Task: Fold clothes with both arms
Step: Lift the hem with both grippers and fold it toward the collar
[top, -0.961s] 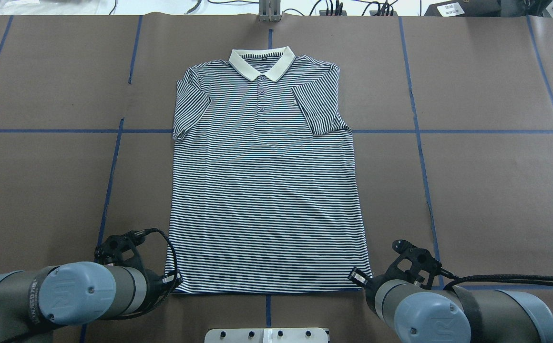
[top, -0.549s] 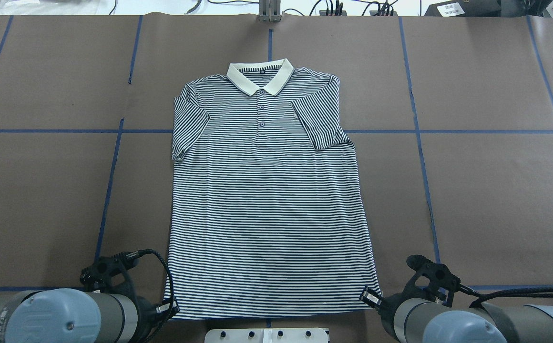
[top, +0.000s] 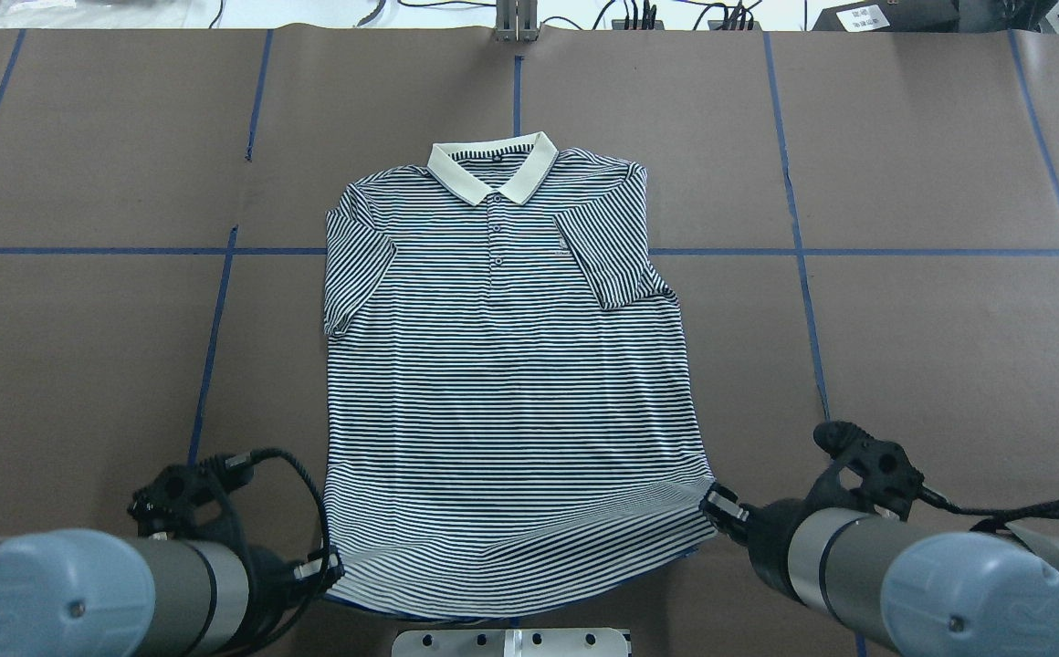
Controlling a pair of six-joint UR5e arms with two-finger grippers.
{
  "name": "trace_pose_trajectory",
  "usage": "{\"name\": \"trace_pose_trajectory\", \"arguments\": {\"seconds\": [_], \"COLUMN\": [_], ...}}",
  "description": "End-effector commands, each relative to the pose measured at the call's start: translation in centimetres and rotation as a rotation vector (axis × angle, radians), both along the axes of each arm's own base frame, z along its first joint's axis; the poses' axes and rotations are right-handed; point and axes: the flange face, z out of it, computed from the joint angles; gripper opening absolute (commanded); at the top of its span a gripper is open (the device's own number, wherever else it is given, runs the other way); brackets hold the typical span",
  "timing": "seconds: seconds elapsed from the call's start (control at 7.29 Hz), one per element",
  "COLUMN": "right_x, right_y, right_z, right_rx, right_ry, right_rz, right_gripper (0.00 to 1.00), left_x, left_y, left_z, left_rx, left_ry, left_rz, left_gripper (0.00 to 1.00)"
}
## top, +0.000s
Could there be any striped polo shirt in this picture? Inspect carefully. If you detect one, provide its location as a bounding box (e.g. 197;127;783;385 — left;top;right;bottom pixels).
322;132;716;622

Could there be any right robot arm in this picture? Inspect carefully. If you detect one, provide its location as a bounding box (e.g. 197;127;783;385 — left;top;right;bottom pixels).
700;484;1059;656

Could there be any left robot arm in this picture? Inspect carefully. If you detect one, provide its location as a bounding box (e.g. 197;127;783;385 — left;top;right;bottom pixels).
0;528;343;656

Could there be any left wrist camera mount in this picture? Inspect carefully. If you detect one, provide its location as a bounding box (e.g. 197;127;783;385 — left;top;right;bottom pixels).
126;452;254;545

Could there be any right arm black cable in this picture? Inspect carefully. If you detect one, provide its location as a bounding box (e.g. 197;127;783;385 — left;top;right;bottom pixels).
913;484;1059;534

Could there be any aluminium frame post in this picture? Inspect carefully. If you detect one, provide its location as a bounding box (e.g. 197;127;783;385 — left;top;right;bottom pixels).
493;0;540;43

